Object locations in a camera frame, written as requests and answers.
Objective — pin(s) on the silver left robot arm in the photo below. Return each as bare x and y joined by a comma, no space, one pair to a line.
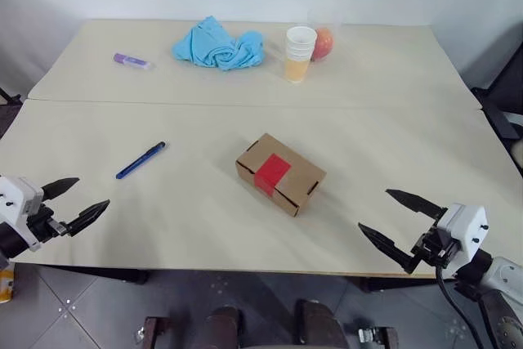
8,242

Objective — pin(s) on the red apple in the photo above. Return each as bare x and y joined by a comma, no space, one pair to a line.
323,44

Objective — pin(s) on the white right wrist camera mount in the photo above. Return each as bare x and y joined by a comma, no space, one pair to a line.
466,222

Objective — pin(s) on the brown cardboard box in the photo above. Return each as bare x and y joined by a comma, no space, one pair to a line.
298,185

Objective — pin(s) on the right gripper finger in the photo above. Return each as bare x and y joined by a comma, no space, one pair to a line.
417,202
392,247

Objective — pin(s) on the black metal frame piece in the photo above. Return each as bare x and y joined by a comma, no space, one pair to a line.
10,97

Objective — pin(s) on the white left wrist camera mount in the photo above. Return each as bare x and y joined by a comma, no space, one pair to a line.
16,198

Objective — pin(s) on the clear plastic cup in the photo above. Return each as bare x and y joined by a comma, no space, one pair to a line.
327,20

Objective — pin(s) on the crumpled light blue cloth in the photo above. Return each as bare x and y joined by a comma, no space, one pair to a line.
212,44

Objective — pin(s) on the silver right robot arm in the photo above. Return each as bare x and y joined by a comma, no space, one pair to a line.
506,275

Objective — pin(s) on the dark rounded block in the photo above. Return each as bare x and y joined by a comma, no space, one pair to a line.
224,330
320,326

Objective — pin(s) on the yellow and white can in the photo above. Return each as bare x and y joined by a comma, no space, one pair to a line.
6,287

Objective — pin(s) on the purple and white glue stick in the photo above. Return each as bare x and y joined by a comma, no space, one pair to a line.
130,60

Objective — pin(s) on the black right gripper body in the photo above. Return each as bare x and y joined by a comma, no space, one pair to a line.
437,249

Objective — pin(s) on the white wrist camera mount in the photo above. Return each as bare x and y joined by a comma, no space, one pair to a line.
466,222
16,198

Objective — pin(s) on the black table frame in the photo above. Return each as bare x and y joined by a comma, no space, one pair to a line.
122,274

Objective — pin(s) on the dark brown base block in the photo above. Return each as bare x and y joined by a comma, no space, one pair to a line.
157,334

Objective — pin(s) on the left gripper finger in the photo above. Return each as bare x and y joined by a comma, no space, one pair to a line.
86,216
59,188

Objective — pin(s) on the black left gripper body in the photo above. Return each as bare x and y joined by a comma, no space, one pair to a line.
43,222

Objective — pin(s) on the blue pen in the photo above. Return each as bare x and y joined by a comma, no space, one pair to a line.
139,162

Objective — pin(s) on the red adhesive tape strip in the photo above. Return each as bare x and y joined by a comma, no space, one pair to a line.
271,171

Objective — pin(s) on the black chair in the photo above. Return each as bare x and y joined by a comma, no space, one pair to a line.
502,91

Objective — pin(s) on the white paper cup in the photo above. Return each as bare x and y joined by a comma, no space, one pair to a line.
298,50
301,36
298,55

